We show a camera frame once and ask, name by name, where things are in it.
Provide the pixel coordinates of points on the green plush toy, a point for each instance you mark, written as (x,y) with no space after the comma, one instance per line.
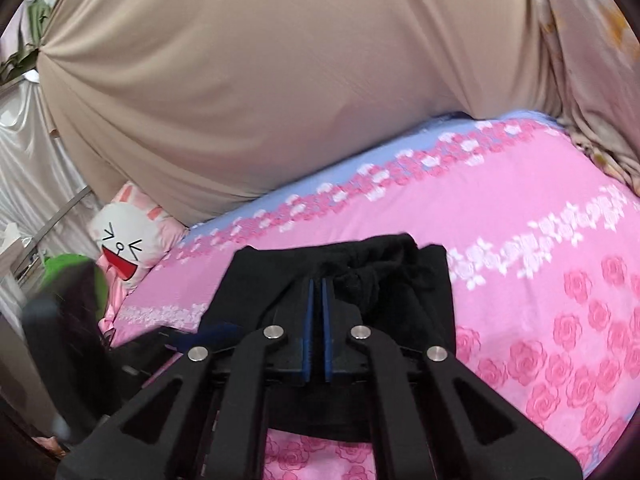
(75,267)

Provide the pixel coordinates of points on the black pants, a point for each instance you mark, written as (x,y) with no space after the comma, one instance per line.
(317,294)

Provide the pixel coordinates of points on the white rabbit face pillow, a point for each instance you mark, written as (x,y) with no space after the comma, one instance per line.
(133,234)

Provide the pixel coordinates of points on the silver grey satin cloth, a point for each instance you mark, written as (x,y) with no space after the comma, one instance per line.
(45,204)

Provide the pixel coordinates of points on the beige curtain cloth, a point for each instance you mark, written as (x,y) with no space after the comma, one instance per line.
(206,104)

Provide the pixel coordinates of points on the pink floral bed sheet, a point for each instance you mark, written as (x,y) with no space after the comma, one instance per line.
(542,249)

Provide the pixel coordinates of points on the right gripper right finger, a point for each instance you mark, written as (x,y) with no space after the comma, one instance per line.
(426,414)

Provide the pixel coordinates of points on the floral beige curtain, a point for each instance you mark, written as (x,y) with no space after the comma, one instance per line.
(595,60)

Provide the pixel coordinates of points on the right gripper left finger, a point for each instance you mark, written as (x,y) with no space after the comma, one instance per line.
(206,417)

